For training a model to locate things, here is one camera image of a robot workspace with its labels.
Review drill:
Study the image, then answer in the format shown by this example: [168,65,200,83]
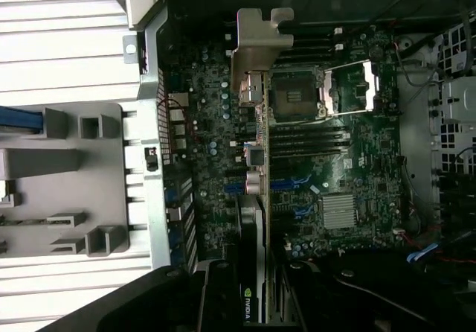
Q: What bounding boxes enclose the silver chipset heat sink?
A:
[322,194,355,229]

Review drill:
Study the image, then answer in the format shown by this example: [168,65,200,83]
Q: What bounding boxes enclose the open black PC case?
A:
[122,0,476,273]

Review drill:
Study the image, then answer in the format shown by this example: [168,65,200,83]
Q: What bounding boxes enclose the green motherboard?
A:
[163,22,405,258]

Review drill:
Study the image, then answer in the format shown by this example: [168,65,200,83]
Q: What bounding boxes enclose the grey parts rack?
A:
[0,103,129,258]

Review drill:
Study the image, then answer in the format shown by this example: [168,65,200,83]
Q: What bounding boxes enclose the blue expansion slot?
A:
[225,177,312,195]

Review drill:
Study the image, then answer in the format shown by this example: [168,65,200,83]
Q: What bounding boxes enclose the green RAM stick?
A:
[0,217,49,226]

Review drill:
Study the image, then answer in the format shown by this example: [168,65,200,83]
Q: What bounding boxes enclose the metal disk bay cage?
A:
[427,22,476,184]

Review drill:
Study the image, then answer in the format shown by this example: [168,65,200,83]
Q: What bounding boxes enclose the open metal socket cover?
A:
[323,60,384,115]

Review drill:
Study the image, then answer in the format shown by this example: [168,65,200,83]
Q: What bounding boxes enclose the CPU socket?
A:
[269,66,328,124]

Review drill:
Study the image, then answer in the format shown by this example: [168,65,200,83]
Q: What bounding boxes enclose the hard disk in blue carrier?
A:
[0,104,44,136]

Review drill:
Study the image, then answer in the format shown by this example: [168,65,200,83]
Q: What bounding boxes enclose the beige case clamp block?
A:
[110,0,167,31]

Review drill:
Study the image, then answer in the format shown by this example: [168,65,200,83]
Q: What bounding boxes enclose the blue disk wire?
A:
[406,243,443,263]

